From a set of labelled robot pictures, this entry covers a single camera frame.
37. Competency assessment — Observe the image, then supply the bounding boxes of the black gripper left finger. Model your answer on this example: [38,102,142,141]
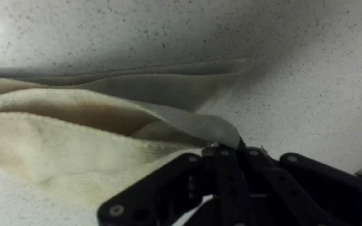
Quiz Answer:
[97,143,250,226]

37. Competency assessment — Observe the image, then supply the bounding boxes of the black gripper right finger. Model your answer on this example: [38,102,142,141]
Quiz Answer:
[231,138,362,226]

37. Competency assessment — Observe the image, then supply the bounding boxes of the stained cream cloth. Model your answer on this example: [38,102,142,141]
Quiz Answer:
[0,57,254,207]

